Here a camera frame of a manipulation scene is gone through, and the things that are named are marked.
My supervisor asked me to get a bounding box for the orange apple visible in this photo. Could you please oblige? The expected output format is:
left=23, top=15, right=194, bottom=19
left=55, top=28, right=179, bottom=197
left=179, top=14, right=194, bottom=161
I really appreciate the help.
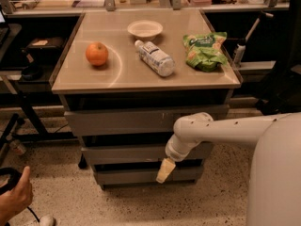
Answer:
left=86, top=42, right=108, bottom=66

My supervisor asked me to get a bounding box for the white shoe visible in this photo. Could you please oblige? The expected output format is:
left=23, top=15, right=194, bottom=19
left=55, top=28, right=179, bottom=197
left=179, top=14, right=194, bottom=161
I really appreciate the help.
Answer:
left=40, top=215, right=55, bottom=226

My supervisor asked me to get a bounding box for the black side desk frame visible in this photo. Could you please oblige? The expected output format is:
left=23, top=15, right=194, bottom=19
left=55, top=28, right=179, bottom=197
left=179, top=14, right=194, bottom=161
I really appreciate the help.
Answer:
left=0, top=23, right=76, bottom=168

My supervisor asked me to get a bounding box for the grey top drawer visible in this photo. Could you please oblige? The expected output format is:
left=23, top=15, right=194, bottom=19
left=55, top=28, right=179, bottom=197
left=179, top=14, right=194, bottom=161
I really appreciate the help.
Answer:
left=65, top=105, right=230, bottom=137

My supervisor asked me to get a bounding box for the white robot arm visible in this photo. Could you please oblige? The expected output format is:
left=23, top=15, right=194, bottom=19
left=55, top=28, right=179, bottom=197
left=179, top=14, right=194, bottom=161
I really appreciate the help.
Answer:
left=156, top=112, right=301, bottom=226

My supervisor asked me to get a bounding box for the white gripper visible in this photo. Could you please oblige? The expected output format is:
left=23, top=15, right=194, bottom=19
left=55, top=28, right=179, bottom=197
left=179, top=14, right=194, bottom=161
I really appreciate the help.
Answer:
left=156, top=134, right=196, bottom=184

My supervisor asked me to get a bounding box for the grey bottom drawer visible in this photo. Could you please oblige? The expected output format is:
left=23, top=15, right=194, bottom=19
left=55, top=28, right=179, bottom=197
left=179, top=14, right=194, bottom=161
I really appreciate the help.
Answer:
left=94, top=166, right=203, bottom=186

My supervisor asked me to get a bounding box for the grey drawer cabinet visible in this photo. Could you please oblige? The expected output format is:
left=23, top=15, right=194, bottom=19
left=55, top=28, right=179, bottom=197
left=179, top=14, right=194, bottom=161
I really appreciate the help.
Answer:
left=52, top=8, right=241, bottom=174

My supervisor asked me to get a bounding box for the green chip bag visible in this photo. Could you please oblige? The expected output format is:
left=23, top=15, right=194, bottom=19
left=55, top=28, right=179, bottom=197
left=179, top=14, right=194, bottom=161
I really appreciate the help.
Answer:
left=182, top=32, right=228, bottom=73

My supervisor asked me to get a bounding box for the white paper bowl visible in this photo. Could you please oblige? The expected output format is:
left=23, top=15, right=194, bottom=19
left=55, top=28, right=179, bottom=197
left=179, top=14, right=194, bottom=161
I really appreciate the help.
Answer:
left=127, top=20, right=163, bottom=40

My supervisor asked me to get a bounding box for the clear plastic water bottle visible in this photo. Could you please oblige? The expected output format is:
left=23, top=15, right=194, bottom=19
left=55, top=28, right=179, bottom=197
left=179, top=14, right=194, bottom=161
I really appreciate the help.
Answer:
left=135, top=40, right=175, bottom=77

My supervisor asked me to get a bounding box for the person's hand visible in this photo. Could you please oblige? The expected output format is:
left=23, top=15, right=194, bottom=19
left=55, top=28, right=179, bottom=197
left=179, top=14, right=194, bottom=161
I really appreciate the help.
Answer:
left=0, top=166, right=33, bottom=226

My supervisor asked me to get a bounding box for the black box on shelf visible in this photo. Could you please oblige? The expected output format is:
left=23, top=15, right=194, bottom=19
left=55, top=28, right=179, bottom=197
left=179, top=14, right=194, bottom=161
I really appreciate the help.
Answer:
left=25, top=37, right=66, bottom=61

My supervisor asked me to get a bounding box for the small bottle on floor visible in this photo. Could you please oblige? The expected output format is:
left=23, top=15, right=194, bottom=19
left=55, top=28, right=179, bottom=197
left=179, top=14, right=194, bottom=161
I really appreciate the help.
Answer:
left=7, top=135, right=26, bottom=155

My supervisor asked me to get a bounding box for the grey drawer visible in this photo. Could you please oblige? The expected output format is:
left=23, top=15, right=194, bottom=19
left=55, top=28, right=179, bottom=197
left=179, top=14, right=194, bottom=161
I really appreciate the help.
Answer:
left=65, top=105, right=230, bottom=137
left=94, top=166, right=203, bottom=186
left=80, top=141, right=214, bottom=166

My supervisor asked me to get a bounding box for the black office chair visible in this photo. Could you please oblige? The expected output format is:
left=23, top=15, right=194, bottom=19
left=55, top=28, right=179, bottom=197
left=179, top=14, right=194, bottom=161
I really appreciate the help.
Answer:
left=254, top=0, right=301, bottom=115

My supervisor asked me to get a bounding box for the white black handheld tool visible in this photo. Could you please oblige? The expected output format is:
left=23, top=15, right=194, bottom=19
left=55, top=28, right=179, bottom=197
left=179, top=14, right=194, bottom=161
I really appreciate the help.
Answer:
left=232, top=11, right=274, bottom=67

